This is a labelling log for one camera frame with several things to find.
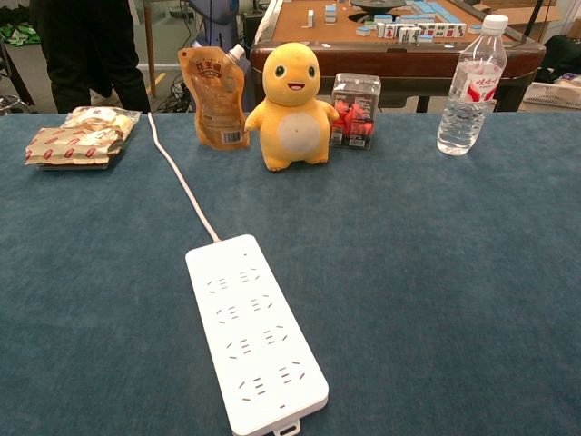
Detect person in black trousers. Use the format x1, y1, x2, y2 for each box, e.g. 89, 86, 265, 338
32, 0, 152, 114

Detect brown mahjong table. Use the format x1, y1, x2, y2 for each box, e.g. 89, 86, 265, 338
250, 0, 547, 114

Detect yellow plush dinosaur toy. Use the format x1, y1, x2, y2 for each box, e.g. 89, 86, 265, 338
243, 42, 340, 173

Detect blue table cloth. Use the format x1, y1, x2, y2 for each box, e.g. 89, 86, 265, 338
0, 111, 581, 436

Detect clear box of red clips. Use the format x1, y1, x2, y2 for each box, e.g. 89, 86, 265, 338
330, 72, 382, 152

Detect orange spouted refill pouch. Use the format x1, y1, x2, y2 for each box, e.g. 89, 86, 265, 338
177, 44, 251, 151

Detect row of standing mahjong tiles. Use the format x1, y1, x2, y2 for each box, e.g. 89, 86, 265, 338
375, 21, 468, 45

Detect black round dish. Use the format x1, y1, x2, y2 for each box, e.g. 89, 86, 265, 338
349, 0, 408, 11

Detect white plastic basket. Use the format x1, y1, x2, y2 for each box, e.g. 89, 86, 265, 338
522, 80, 581, 110

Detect bagged snack packets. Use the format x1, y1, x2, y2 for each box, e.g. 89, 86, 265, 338
24, 105, 143, 171

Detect clear plastic water bottle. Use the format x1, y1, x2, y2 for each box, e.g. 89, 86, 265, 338
436, 14, 509, 157

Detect white power cable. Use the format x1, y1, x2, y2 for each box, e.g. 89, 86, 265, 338
147, 112, 222, 243

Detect white power strip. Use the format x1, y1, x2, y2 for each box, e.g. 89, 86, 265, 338
184, 233, 330, 436

